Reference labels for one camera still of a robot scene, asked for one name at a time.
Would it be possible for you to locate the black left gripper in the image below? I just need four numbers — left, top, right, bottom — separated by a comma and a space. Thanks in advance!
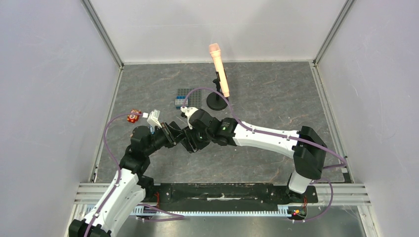
145, 121, 186, 156

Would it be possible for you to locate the blue grey toy brick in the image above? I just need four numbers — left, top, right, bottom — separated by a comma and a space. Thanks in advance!
174, 96, 189, 110

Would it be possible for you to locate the grey brick baseplate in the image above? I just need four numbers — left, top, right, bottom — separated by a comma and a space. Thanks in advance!
176, 88, 202, 109

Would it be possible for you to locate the red owl toy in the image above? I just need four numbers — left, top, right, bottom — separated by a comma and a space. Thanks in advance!
127, 109, 141, 123

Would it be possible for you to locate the black microphone stand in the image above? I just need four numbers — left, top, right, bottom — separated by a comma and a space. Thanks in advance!
206, 72, 227, 111

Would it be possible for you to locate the pink toy microphone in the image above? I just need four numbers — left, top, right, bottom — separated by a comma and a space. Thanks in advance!
209, 43, 230, 98

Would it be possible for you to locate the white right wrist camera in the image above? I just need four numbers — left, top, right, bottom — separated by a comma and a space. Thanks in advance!
180, 107, 199, 129

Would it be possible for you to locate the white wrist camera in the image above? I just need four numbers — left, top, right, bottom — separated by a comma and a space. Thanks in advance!
142, 110, 162, 128
180, 107, 199, 129

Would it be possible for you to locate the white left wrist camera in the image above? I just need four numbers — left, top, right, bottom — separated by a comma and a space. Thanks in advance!
142, 110, 162, 128

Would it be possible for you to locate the black mounting base plate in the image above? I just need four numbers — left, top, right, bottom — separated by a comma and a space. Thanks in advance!
144, 183, 318, 212

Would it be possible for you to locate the white slotted cable duct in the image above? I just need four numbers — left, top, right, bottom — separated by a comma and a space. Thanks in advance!
130, 205, 293, 218

